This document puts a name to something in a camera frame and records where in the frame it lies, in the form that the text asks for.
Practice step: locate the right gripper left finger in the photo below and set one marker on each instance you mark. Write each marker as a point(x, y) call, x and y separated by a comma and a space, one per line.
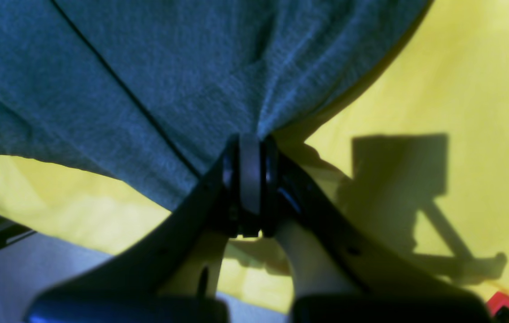
point(225, 203)

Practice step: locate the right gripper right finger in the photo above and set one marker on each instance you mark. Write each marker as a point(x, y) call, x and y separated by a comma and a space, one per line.
point(329, 256)

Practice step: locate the dark green long-sleeve shirt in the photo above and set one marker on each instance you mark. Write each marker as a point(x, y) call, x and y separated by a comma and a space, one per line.
point(148, 91)

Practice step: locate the yellow table cloth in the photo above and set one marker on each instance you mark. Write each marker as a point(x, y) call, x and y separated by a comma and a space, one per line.
point(416, 154)

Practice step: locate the red and black clamp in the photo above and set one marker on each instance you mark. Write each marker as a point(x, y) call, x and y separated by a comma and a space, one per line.
point(498, 305)

